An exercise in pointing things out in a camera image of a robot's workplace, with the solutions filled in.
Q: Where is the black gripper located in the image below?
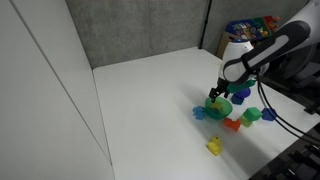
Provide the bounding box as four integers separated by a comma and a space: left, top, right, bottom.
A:
208, 77, 234, 103

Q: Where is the yellow star-shaped toy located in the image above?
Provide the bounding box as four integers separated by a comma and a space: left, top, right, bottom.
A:
211, 101, 225, 112

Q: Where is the light blue rubber toy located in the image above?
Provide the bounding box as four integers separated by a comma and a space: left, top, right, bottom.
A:
192, 105, 207, 121

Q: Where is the orange rubber bear toy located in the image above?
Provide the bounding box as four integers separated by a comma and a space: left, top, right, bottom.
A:
222, 117, 242, 132

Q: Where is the yellow rubber bear toy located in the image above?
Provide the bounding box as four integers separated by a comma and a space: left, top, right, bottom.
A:
206, 134, 224, 157

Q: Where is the wooden toy shelf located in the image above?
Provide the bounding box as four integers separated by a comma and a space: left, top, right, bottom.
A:
215, 15, 284, 60

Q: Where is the teal blue block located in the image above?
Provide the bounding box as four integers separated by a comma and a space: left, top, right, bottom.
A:
230, 93, 245, 106

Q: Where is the green plastic bowl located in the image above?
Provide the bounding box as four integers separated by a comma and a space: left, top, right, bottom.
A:
204, 96, 233, 121

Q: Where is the green cube block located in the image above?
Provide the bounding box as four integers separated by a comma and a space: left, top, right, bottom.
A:
242, 106, 264, 122

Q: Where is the light green block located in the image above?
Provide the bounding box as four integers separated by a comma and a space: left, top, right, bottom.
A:
239, 115, 254, 128

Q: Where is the blue hexagon block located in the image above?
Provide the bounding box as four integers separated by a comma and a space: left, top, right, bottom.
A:
261, 107, 278, 122

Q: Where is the blue storage bin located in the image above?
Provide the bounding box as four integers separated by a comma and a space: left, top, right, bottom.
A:
226, 18, 265, 42

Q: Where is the black vertical pole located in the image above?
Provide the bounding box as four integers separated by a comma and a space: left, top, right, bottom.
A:
198, 0, 213, 50

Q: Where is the red storage bin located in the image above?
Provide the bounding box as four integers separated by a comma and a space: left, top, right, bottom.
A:
262, 15, 281, 34

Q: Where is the black clamp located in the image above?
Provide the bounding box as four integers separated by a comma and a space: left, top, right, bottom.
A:
303, 99, 320, 116

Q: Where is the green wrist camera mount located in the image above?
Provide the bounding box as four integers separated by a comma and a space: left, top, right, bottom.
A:
227, 79, 257, 94

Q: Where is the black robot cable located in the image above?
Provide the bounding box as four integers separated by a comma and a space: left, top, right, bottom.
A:
254, 74, 320, 147

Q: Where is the black metal frame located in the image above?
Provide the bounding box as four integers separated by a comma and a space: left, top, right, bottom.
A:
263, 141, 320, 180

